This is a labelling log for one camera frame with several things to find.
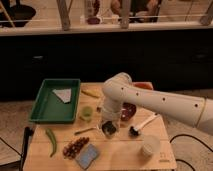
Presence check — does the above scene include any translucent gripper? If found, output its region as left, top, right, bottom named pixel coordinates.
left=99, top=107, right=121, bottom=138

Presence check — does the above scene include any brown handled fork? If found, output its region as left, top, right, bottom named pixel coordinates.
left=74, top=126, right=99, bottom=136

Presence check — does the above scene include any orange bowl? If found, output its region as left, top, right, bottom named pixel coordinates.
left=134, top=82, right=153, bottom=90

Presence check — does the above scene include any white plastic cup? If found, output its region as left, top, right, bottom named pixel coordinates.
left=141, top=135, right=161, bottom=157

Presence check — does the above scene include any green plastic tray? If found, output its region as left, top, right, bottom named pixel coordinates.
left=29, top=79, right=80, bottom=124

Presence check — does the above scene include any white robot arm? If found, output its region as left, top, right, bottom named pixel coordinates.
left=100, top=72, right=213, bottom=136

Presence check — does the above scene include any black floor cable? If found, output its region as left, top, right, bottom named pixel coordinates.
left=169, top=133, right=213, bottom=171

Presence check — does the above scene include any grey cloth piece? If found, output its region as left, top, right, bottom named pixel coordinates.
left=53, top=89, right=72, bottom=103

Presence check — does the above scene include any dark red bowl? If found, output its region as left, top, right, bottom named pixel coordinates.
left=121, top=103, right=137, bottom=121

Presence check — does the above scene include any green chili pepper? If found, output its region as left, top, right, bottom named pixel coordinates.
left=45, top=128, right=57, bottom=157

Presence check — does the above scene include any green plastic cup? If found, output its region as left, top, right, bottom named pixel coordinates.
left=80, top=106, right=93, bottom=122

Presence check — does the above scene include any bunch of red grapes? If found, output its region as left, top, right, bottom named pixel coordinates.
left=63, top=137, right=89, bottom=159

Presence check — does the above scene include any small metal cup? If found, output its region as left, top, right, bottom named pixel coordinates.
left=102, top=121, right=116, bottom=135

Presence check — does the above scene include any white handled black brush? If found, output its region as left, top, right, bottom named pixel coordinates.
left=129, top=113, right=158, bottom=137

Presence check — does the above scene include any yellow banana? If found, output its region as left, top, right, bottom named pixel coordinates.
left=81, top=89, right=100, bottom=98

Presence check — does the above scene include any blue sponge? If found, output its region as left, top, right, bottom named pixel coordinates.
left=76, top=144, right=100, bottom=170

